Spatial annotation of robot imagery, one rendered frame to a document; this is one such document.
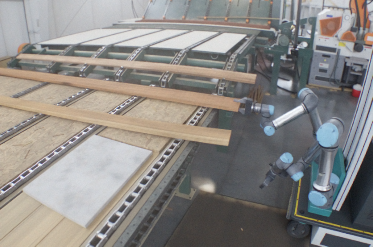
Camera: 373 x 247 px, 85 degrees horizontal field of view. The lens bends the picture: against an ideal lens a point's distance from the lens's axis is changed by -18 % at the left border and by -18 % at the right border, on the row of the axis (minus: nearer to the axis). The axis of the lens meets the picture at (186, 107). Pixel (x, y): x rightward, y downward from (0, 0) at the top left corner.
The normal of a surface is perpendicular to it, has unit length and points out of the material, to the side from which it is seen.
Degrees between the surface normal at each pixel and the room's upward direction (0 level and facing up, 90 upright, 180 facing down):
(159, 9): 47
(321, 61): 90
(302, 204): 0
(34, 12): 90
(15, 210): 0
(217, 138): 0
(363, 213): 90
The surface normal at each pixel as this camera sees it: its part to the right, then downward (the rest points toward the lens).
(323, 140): -0.78, 0.15
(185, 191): -0.37, 0.40
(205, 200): 0.00, -0.90
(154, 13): -0.27, -0.33
